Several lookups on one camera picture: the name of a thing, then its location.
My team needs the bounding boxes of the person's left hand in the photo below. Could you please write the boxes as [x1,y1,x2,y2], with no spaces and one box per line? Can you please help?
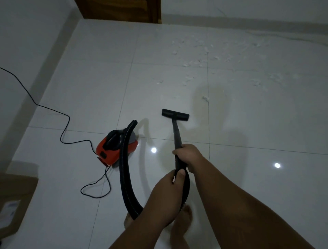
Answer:
[145,168,187,222]

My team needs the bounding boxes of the person's right hand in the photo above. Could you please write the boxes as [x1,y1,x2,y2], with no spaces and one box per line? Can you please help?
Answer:
[172,143,206,174]

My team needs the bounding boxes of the black vacuum wand with nozzle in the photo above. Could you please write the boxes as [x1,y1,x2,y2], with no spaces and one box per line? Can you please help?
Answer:
[161,108,190,180]

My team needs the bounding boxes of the black corrugated vacuum hose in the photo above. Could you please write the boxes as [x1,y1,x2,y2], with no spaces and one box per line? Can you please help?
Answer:
[119,119,191,226]

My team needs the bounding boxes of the white paper scraps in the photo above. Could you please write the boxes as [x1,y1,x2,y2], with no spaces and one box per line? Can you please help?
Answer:
[152,37,303,103]

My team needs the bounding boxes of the red vacuum cleaner body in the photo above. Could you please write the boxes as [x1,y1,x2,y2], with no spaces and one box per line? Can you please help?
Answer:
[96,128,139,169]

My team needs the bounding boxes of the person's right forearm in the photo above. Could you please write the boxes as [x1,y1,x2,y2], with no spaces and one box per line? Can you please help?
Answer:
[191,156,316,249]

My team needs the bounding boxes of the person's right foot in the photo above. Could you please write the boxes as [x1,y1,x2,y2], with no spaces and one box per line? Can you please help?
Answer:
[170,205,193,249]

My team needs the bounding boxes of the person's foot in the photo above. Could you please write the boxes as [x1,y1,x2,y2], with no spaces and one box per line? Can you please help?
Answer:
[170,205,193,249]
[124,213,135,230]

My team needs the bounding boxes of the person's left foot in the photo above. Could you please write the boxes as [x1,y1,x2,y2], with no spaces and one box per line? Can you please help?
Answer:
[124,213,135,230]

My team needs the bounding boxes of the brown cardboard box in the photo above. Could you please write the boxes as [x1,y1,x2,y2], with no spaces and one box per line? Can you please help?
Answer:
[0,173,39,240]

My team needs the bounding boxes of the brown wooden door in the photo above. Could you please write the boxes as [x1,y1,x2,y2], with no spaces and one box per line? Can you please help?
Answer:
[74,0,162,24]

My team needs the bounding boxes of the black power cable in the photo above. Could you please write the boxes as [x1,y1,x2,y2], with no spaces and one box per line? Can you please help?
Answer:
[0,66,112,199]

